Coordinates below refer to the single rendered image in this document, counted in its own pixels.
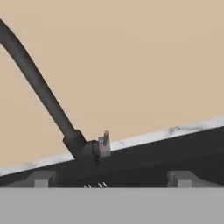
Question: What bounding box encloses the black sink basin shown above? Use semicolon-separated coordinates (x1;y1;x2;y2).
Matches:
0;125;224;188

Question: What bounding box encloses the metal sink drain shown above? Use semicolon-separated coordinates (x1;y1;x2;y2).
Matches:
83;181;109;189

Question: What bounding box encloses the black sink faucet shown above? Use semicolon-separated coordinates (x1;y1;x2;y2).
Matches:
0;18;100;165

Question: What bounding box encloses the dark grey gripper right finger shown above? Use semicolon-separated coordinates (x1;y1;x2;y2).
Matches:
166;170;223;188

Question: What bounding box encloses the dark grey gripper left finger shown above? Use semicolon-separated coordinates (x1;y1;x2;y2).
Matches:
3;170;58;188

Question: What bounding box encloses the grey faucet handle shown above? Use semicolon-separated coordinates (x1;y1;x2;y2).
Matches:
97;129;112;158

